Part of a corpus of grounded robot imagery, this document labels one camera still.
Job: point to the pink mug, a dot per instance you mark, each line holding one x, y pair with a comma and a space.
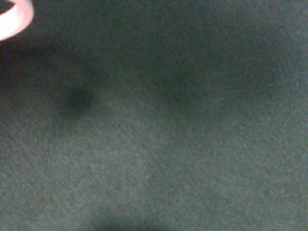
16, 19

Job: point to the black tablecloth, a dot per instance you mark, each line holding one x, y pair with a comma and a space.
156, 115

